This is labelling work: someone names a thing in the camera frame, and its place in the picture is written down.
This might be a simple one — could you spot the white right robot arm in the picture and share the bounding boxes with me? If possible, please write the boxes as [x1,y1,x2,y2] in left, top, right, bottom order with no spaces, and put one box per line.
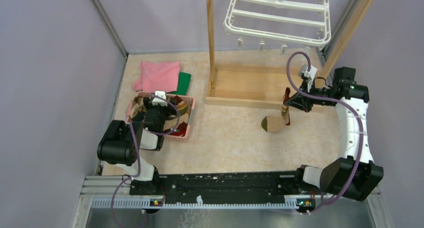
[285,65,384,201]

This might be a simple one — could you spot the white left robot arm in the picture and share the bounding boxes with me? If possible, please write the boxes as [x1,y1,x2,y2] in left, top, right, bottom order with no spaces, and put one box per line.
[96,104,182,195]

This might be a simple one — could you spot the white clip drying hanger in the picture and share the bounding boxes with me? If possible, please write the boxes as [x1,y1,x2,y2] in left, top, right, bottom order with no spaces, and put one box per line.
[223,0,332,51]

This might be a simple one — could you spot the pink perforated basket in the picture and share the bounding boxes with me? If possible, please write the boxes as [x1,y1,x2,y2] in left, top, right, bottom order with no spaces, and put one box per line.
[124,91,196,141]

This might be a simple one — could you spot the brown beige striped sock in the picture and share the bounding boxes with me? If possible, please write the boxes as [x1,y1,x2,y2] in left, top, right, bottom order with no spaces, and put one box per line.
[129,96,150,122]

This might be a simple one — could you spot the pink towel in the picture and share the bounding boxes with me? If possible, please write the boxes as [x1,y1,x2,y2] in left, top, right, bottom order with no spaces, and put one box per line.
[132,61,181,93]

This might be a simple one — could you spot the green cloth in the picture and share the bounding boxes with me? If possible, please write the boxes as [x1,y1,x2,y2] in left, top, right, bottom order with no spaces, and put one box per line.
[170,72,192,95]

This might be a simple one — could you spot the wooden rack base tray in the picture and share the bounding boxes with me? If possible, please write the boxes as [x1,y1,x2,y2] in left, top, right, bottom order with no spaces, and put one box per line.
[205,63,290,110]

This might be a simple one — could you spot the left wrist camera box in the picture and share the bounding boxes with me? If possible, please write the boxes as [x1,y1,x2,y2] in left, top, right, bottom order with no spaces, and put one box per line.
[152,91,168,107]

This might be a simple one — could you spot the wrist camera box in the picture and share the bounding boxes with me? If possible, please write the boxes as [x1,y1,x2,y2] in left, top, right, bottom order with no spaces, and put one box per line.
[152,91,168,107]
[298,64,318,93]

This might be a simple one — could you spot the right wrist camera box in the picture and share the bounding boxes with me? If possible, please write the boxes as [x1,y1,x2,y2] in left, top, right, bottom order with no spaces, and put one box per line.
[298,64,318,93]

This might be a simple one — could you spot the right wooden rack post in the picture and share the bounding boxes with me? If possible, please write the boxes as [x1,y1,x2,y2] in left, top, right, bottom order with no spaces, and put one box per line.
[320,0,374,78]

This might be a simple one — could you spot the wooden rack post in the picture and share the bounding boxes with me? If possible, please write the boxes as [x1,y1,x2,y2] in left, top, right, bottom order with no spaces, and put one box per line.
[320,0,374,78]
[206,0,216,91]

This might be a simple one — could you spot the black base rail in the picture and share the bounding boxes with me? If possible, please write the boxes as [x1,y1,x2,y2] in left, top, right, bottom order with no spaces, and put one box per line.
[129,171,321,195]

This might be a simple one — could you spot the white cable duct strip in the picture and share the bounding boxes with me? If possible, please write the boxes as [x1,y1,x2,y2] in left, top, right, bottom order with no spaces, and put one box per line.
[91,195,316,210]

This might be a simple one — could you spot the left wooden rack post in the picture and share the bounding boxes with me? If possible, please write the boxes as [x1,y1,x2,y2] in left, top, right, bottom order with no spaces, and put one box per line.
[206,0,216,91]

